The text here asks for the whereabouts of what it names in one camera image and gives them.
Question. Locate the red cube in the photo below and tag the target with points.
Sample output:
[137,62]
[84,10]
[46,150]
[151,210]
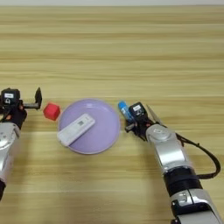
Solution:
[52,112]

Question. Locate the blue glue stick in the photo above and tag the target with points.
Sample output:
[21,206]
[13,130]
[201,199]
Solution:
[124,110]

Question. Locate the purple round plate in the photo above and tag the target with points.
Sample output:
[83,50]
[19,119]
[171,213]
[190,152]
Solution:
[102,131]

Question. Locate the white rectangular remote device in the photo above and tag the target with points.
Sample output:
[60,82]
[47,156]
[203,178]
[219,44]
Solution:
[76,129]

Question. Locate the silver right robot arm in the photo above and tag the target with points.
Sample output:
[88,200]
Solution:
[172,151]

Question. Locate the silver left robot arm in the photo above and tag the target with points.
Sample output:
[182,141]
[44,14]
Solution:
[7,148]

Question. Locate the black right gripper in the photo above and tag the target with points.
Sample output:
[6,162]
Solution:
[141,125]

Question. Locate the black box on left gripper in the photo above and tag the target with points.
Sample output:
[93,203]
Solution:
[10,96]

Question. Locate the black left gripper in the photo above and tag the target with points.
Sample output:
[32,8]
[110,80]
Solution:
[17,115]

